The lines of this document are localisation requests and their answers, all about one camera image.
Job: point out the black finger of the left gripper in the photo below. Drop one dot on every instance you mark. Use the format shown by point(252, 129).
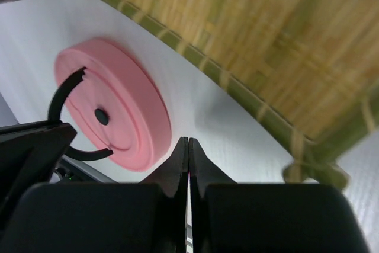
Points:
point(29, 154)

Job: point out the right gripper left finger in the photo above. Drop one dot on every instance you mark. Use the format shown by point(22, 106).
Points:
point(170, 225)

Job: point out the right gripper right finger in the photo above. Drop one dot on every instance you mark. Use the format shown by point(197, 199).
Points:
point(202, 173)

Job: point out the pink round lid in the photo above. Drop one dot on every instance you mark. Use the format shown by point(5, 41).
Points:
point(114, 102)

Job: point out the bamboo mat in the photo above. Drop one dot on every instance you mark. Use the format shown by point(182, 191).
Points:
point(306, 70)

